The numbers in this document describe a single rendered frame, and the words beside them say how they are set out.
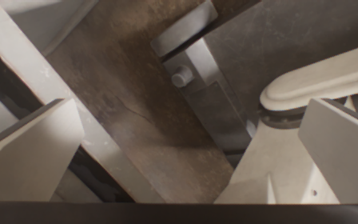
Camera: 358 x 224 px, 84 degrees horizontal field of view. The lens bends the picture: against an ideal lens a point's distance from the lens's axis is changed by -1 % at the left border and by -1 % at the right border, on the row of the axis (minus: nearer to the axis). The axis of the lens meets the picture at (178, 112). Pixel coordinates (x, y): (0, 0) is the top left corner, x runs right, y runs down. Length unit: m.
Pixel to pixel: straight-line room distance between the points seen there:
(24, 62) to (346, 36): 0.61
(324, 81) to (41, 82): 0.50
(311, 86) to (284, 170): 0.13
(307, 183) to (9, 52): 0.53
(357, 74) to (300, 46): 0.16
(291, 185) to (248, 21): 0.33
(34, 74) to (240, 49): 0.44
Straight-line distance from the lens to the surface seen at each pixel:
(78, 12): 0.95
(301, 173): 0.30
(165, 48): 0.54
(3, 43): 0.51
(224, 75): 0.54
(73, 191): 0.68
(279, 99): 0.37
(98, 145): 0.51
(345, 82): 0.36
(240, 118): 0.58
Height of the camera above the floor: 0.63
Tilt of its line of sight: 43 degrees down
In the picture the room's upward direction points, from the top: 144 degrees counter-clockwise
